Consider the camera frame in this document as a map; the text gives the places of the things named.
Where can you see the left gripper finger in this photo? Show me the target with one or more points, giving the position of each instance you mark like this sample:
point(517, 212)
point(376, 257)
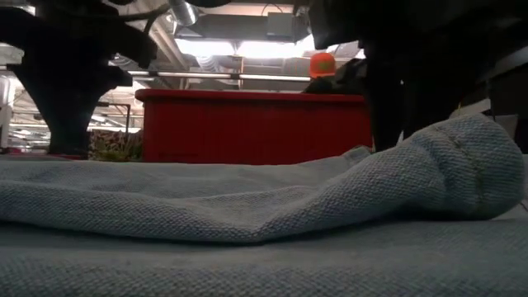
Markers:
point(80, 119)
point(55, 119)

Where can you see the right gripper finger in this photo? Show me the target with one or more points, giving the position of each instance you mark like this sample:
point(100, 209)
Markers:
point(425, 117)
point(387, 123)

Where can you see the light blue denim jeans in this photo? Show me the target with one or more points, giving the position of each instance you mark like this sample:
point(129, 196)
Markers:
point(247, 206)

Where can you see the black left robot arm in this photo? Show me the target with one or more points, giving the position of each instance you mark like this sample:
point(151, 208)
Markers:
point(62, 10)

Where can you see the red plastic laundry bin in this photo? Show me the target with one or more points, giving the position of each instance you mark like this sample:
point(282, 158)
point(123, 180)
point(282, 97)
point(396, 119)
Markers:
point(247, 128)

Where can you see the small pineapple plant ornament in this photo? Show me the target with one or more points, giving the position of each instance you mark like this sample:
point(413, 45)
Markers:
point(115, 144)

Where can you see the white pillar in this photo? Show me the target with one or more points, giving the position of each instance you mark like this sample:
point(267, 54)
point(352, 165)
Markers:
point(5, 119)

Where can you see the dark shelving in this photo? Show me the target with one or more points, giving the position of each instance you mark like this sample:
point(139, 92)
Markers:
point(507, 90)

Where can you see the orange cap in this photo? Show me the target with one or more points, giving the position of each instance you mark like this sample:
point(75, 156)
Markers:
point(322, 65)

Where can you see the long light tube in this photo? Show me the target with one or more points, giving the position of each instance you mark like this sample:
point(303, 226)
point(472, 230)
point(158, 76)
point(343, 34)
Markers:
point(198, 75)

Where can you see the grey ceiling unit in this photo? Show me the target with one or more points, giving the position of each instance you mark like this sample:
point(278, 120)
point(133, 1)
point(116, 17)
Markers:
point(284, 24)

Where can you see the black background frame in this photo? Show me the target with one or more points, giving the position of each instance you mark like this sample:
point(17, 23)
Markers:
point(128, 117)

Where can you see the silver ventilation duct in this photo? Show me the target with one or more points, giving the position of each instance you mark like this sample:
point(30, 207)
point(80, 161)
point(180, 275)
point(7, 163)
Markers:
point(183, 12)

